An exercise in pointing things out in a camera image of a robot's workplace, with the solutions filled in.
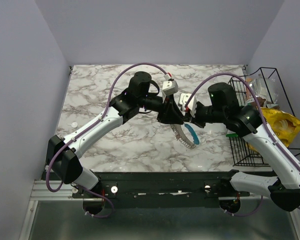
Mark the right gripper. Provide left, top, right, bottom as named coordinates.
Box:
left=184, top=100, right=227, bottom=128

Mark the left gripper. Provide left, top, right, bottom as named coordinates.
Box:
left=138, top=93, right=184, bottom=126

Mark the blue key tag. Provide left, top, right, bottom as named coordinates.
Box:
left=184, top=123, right=200, bottom=145

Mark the grey curved keyring holder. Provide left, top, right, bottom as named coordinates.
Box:
left=170, top=124, right=196, bottom=150

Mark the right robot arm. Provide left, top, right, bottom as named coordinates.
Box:
left=184, top=82, right=300, bottom=212

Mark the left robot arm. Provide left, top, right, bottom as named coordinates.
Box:
left=46, top=71, right=183, bottom=198

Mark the green snack packet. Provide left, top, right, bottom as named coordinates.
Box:
left=226, top=133, right=238, bottom=138

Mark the clear snack packet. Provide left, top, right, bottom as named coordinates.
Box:
left=246, top=74, right=278, bottom=107

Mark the yellow chips bag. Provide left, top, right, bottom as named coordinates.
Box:
left=247, top=107, right=300, bottom=153

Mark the beige bottle white cap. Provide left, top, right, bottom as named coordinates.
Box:
left=67, top=121, right=78, bottom=129

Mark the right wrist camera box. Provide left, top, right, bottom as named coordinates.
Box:
left=178, top=93, right=197, bottom=115

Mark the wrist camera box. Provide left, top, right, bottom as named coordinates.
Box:
left=178, top=93, right=197, bottom=115
left=162, top=80, right=179, bottom=96

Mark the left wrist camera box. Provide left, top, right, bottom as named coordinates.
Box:
left=162, top=80, right=179, bottom=96

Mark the black wire basket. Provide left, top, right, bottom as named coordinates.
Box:
left=228, top=67, right=300, bottom=156

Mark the black mounting rail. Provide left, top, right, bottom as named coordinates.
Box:
left=72, top=172, right=251, bottom=212

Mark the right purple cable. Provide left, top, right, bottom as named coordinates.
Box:
left=186, top=72, right=300, bottom=217

